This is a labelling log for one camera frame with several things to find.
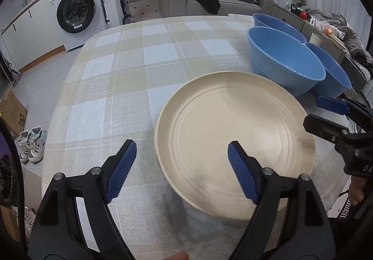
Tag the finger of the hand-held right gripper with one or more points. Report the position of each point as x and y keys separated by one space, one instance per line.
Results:
x=330 y=103
x=320 y=127

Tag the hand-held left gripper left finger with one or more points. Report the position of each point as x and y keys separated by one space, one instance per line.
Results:
x=122 y=172

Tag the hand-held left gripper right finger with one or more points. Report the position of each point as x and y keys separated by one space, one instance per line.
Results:
x=242 y=175

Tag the dark blue bowl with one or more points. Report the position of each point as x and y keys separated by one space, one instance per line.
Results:
x=335 y=76
x=276 y=25

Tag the beige plate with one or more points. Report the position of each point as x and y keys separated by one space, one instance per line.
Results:
x=221 y=120

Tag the light blue ribbed bowl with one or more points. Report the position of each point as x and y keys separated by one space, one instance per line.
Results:
x=279 y=59

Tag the person's right hand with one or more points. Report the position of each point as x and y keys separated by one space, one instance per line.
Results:
x=356 y=190

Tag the person's left hand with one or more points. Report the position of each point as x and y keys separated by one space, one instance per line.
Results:
x=177 y=257

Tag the white cup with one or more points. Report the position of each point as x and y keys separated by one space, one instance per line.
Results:
x=316 y=39

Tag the grey blanket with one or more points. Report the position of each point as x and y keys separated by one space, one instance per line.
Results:
x=346 y=32

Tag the white sneaker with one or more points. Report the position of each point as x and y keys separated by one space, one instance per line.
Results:
x=37 y=145
x=22 y=146

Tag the red round object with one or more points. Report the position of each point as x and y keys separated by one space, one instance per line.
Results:
x=304 y=15

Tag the cardboard box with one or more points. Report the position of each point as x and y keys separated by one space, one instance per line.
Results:
x=13 y=111

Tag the white base cabinets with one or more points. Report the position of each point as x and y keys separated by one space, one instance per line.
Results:
x=35 y=38

